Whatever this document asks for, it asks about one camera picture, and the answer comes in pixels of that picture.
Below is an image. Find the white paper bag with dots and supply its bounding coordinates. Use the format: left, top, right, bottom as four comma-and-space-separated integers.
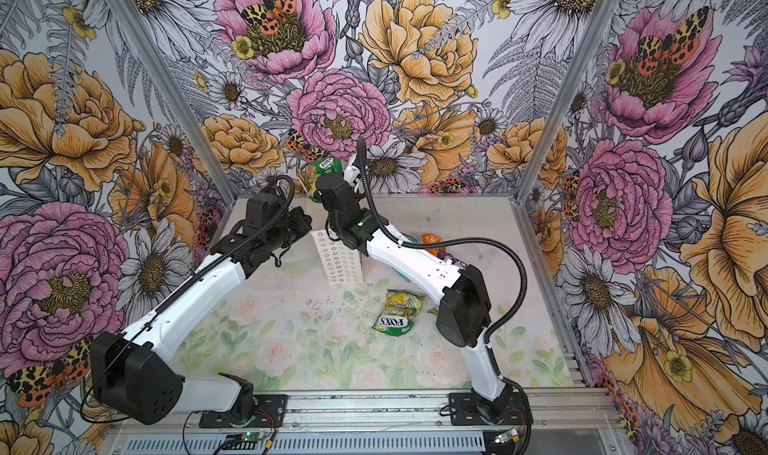
311, 230, 364, 285

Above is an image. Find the green round-logo snack packet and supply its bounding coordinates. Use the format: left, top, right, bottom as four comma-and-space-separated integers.
306, 157, 343, 203

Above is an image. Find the green yellow Fox's candy packet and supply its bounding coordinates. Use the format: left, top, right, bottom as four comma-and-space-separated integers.
372, 290, 425, 337

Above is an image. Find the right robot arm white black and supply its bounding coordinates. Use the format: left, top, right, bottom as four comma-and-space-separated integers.
316, 173, 512, 424

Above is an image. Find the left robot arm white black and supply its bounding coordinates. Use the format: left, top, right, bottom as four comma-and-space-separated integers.
90, 192, 312, 426

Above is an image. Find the teal snack packet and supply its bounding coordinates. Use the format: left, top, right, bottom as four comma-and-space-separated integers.
400, 233, 419, 243

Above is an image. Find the orange snack packet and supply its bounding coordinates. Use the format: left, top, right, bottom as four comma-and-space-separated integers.
421, 233, 447, 259

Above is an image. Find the right green circuit board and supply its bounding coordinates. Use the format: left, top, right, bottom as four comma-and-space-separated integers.
493, 428, 520, 445

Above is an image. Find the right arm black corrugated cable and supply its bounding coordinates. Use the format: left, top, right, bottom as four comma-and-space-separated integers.
356, 138, 529, 343

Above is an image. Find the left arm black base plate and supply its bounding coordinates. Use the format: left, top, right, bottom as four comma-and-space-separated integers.
198, 394, 289, 429

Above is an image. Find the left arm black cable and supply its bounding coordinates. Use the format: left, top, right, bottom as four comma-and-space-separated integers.
77, 174, 296, 425

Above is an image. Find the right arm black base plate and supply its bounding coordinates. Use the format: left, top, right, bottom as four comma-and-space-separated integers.
446, 391, 533, 426

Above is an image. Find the white vented cable duct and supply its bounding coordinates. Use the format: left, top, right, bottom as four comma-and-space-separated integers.
113, 431, 486, 454

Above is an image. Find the left aluminium corner post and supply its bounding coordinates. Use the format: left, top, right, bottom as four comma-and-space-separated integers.
106, 0, 238, 205

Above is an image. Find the aluminium corner post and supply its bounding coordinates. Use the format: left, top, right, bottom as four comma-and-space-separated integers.
514, 0, 632, 203
106, 0, 238, 205

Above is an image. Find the aluminium mounting rail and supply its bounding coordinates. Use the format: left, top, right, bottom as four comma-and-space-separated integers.
110, 387, 622, 433

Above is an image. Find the right aluminium corner post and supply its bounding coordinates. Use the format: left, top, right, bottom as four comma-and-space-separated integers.
514, 0, 632, 203

